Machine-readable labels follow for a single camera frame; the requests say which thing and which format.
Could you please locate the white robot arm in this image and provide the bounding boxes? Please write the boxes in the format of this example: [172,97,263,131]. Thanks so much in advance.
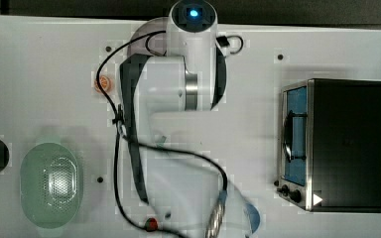
[119,0,260,238]

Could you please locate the grey round plate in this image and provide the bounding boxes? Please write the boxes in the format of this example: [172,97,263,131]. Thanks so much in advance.
[127,17,168,57]

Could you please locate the orange slice toy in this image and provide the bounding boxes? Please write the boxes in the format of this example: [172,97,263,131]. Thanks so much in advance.
[94,75,112,93]

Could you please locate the blue bowl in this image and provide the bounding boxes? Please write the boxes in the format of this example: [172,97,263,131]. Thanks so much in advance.
[245,203,261,234]

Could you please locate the black toaster oven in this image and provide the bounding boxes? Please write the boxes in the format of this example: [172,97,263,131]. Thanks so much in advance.
[274,78,381,213]

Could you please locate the green oval colander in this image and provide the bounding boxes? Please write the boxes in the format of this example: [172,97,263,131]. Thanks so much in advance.
[20,137,83,238]

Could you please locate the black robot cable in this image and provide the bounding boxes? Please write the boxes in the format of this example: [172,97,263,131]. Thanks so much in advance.
[95,30,246,238]

